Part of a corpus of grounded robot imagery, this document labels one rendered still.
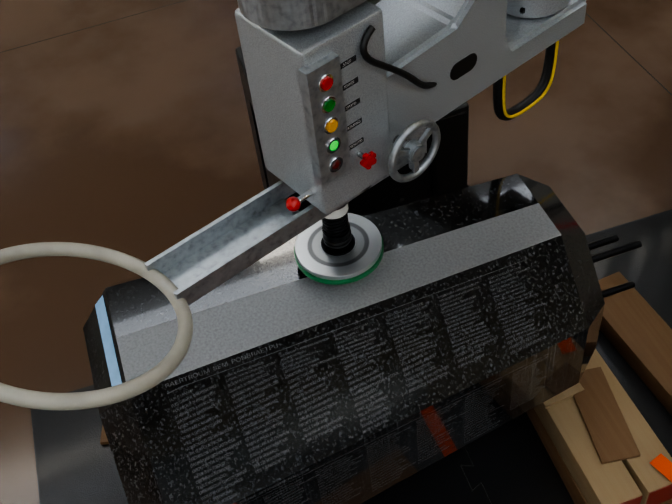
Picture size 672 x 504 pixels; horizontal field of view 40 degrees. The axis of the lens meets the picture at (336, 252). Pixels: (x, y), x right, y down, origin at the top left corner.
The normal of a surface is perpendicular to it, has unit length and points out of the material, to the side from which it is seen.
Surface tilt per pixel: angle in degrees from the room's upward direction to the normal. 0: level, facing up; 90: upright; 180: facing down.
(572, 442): 0
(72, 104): 0
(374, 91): 90
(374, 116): 90
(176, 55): 0
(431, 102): 90
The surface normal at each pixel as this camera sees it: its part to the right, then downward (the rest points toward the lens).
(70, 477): -0.09, -0.67
